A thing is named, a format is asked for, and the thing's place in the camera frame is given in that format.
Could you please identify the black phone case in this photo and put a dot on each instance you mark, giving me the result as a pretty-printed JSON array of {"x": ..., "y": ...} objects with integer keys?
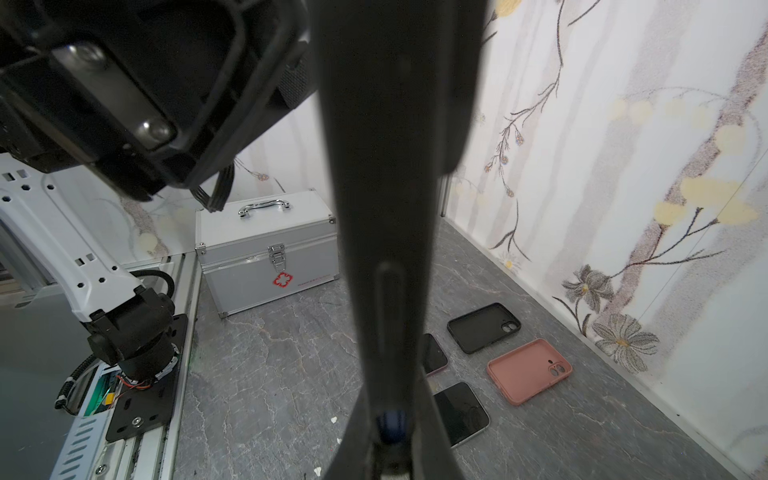
[{"x": 483, "y": 327}]

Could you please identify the pink phone case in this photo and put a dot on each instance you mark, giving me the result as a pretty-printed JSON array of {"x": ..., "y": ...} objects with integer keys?
[{"x": 528, "y": 370}]

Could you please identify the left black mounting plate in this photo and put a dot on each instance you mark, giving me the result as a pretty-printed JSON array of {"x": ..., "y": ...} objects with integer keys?
[{"x": 142, "y": 410}]

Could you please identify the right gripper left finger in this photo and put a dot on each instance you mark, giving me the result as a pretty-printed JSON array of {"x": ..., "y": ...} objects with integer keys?
[{"x": 352, "y": 460}]

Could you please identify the white slotted cable duct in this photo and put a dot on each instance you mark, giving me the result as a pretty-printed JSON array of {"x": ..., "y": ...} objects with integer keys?
[{"x": 86, "y": 434}]

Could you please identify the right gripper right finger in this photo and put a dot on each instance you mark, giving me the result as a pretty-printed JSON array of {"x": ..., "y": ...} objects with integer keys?
[{"x": 431, "y": 454}]

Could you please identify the black phone face down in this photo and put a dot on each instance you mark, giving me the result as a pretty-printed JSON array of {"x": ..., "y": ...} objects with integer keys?
[{"x": 396, "y": 83}]

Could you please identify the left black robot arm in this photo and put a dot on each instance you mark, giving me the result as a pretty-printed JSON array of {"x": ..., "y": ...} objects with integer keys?
[{"x": 145, "y": 95}]

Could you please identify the purple phone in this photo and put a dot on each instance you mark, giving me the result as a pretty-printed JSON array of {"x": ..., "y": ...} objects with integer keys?
[{"x": 433, "y": 358}]

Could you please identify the silver metal case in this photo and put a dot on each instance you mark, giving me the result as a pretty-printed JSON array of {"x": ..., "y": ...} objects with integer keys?
[{"x": 255, "y": 251}]

